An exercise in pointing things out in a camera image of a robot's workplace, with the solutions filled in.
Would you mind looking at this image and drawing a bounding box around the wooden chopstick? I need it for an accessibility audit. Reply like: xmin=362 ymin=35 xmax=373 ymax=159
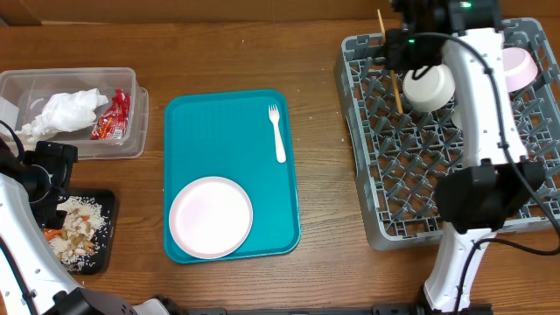
xmin=377 ymin=9 xmax=403 ymax=115

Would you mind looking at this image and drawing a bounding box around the light green bowl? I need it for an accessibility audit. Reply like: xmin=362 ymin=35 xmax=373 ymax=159
xmin=402 ymin=65 xmax=455 ymax=112

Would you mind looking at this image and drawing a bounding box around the white napkin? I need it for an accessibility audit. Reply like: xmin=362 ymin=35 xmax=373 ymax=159
xmin=16 ymin=88 xmax=109 ymax=142

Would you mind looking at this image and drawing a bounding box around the red snack wrapper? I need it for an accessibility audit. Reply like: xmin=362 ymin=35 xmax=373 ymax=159
xmin=90 ymin=89 xmax=131 ymax=140

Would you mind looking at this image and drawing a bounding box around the pink bowl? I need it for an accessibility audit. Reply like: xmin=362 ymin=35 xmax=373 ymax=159
xmin=502 ymin=47 xmax=538 ymax=92

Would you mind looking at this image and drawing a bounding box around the white plastic fork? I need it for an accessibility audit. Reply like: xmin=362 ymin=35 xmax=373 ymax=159
xmin=269 ymin=104 xmax=286 ymax=164

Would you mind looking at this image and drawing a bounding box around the pink plate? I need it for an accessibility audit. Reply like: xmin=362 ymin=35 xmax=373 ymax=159
xmin=169 ymin=177 xmax=254 ymax=260

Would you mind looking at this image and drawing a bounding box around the white cup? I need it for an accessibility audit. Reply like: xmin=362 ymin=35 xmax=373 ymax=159
xmin=451 ymin=110 xmax=463 ymax=130

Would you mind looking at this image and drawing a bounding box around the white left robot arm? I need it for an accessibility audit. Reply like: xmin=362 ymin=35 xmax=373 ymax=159
xmin=1 ymin=141 xmax=182 ymax=315

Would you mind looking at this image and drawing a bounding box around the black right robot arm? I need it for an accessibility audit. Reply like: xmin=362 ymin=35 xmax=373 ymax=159
xmin=375 ymin=1 xmax=546 ymax=314

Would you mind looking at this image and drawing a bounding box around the peanuts and rice waste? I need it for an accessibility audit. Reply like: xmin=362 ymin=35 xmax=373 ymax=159
xmin=48 ymin=196 xmax=109 ymax=273

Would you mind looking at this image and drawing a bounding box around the black waste tray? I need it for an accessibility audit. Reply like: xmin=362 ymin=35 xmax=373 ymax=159
xmin=43 ymin=188 xmax=118 ymax=275

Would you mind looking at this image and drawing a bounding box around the orange carrot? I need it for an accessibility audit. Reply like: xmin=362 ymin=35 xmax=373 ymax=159
xmin=42 ymin=229 xmax=62 ymax=242

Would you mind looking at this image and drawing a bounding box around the grey dish rack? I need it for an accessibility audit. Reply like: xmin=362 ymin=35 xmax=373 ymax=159
xmin=335 ymin=17 xmax=559 ymax=250

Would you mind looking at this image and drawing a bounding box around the clear plastic bin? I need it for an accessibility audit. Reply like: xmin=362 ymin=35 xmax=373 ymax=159
xmin=1 ymin=67 xmax=149 ymax=160

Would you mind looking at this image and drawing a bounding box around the teal tray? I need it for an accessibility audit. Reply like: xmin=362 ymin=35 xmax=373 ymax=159
xmin=163 ymin=89 xmax=301 ymax=260

